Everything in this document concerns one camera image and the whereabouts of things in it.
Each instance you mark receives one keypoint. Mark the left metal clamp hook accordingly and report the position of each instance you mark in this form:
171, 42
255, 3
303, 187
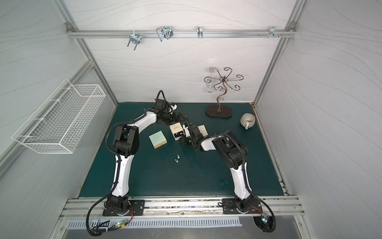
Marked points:
134, 39

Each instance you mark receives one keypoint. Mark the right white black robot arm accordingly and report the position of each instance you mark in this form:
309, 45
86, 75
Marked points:
234, 154

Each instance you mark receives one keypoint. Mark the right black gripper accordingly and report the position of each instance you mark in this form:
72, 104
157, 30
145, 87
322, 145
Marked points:
188, 139

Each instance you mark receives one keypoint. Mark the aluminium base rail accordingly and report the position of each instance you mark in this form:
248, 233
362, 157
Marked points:
156, 207

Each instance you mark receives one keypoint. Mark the aluminium cross bar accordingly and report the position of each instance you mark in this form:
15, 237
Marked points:
178, 34

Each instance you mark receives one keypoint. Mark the dark green table mat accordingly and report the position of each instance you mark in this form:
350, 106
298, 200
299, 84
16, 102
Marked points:
154, 172

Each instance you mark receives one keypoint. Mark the cream drawer jewelry box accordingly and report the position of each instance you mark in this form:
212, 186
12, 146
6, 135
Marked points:
203, 130

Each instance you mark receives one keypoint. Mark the metal clamp hook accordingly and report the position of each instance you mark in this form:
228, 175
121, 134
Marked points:
164, 32
134, 39

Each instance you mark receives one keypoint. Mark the clear glass on stand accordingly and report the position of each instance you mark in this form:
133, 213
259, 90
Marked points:
210, 80

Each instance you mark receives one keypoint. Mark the middle metal clamp hook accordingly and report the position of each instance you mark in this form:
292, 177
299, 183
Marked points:
164, 32

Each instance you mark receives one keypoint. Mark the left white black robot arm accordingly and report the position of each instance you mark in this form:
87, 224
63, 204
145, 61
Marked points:
123, 141

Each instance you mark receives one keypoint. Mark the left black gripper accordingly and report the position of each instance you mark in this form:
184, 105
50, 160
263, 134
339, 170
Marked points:
175, 118

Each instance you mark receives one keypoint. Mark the right metal clamp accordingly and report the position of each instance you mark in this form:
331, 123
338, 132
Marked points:
273, 33

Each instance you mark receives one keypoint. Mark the black metal jewelry stand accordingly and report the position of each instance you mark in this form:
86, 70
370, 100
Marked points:
222, 85

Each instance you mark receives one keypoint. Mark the small metal clamp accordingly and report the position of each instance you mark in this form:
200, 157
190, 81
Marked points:
200, 32

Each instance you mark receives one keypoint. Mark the mint green jewelry box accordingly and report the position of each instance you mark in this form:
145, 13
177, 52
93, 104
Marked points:
158, 139

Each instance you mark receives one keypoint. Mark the white wire basket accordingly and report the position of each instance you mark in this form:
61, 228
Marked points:
57, 126

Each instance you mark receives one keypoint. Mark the grey ribbed ceramic ornament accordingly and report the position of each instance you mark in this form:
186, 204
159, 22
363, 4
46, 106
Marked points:
248, 120

